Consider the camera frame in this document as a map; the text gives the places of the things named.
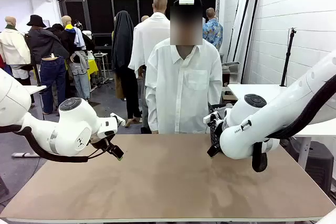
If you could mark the black tripod stand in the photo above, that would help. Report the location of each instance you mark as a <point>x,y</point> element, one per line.
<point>288,51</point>

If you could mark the large white table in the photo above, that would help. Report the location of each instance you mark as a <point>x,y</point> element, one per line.
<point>262,89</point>

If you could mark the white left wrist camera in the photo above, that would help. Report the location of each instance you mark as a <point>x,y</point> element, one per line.
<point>118,119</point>

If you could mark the mannequin in black cloak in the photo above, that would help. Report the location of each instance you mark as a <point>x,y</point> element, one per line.
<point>122,37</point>

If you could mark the person in white shirt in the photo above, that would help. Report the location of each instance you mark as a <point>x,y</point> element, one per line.
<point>181,90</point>

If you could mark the man in floral shirt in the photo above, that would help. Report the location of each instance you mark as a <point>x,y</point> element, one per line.
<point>212,32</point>

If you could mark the black plastic stool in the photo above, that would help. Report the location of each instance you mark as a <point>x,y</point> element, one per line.
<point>319,166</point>

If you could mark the mannequin in light jeans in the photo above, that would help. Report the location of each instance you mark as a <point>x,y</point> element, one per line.
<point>80,82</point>

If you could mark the small white stool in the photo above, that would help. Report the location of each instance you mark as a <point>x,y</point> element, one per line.
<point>102,55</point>

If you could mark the mannequin in cream jacket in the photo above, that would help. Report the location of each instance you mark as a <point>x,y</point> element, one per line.
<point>13,48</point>

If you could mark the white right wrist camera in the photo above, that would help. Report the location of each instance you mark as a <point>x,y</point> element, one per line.
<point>210,118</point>

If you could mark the person's left forearm white sleeve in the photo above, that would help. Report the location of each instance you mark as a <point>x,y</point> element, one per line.
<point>215,90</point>

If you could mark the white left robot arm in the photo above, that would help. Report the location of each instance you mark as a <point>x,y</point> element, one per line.
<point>71,129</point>

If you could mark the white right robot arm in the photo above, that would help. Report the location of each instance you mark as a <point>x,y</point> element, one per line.
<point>262,124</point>

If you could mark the mannequin with yellow scarf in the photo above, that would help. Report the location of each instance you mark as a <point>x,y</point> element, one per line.
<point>67,37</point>

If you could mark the mannequin in dark jeans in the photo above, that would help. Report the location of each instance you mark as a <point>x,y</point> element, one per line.
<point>52,77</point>

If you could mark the grey metal tray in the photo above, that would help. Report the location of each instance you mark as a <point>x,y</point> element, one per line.
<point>231,63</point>

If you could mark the person's right forearm white sleeve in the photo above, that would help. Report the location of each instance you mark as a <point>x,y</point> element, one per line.
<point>151,108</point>

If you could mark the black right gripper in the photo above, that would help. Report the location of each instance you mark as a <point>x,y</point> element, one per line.
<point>216,132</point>

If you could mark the white panel black frame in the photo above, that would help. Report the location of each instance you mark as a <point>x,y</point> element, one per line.
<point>252,30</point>
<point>236,24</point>

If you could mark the bald mannequin head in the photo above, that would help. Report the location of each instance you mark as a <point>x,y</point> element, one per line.
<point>145,19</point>

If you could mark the mannequin with black hat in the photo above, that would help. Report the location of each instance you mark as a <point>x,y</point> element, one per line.
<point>44,43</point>

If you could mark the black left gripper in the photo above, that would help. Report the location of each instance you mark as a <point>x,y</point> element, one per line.
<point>102,144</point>

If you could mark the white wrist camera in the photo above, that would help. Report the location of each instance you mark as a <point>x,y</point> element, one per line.
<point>118,119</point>
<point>210,118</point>

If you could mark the yellow tablecloth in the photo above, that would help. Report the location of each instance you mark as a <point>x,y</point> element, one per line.
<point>93,68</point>

